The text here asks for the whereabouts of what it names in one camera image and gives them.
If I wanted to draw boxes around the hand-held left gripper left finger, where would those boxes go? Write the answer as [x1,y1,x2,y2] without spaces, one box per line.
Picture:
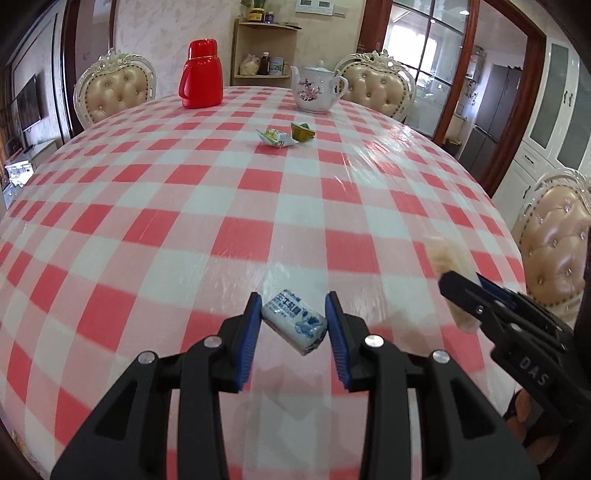
[50,292,263,480]

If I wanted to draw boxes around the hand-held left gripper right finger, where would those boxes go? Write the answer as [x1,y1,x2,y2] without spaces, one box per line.
[324,291,540,480]

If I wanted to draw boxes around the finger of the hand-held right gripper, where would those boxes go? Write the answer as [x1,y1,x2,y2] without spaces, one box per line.
[475,272,573,334]
[438,271,575,423]

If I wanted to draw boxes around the orange-striped clear snack packet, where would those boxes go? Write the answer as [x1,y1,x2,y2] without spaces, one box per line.
[425,236,483,334]

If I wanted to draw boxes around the small blue white candy packet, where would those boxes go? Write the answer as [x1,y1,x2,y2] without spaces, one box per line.
[261,289,329,356]

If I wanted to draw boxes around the person's right hand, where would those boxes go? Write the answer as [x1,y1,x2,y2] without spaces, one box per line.
[505,388,557,455]

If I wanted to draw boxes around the beige tufted dining chair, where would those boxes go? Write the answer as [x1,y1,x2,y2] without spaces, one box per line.
[512,167,591,328]
[74,48,157,132]
[333,50,416,123]

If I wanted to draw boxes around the dark refrigerator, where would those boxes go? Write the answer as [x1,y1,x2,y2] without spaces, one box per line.
[462,64,525,174]

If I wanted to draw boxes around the white cabinet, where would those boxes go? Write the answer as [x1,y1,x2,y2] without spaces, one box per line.
[492,41,591,199]

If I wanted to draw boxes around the small yellow white candy packet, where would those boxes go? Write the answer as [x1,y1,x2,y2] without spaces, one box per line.
[257,128,296,148]

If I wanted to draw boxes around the small green yellow packet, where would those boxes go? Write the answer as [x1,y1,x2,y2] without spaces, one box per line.
[291,121,317,143]

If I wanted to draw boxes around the wood-framed glass partition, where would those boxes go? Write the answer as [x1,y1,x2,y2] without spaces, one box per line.
[358,0,481,144]

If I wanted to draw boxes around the white floral teapot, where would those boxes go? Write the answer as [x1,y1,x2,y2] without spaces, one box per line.
[290,61,349,114]

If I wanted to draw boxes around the red thermos jug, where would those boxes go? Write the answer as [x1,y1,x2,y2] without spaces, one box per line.
[178,39,225,110]

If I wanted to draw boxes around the white television console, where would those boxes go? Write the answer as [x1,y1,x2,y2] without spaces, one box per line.
[2,138,58,190]

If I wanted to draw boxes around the wooden corner shelf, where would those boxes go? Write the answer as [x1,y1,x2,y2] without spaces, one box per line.
[231,17,298,88]

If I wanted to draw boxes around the white wall-mounted panel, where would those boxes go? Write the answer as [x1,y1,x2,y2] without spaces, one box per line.
[295,0,352,17]

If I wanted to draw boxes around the wall television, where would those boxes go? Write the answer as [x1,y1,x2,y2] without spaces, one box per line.
[11,74,42,134]

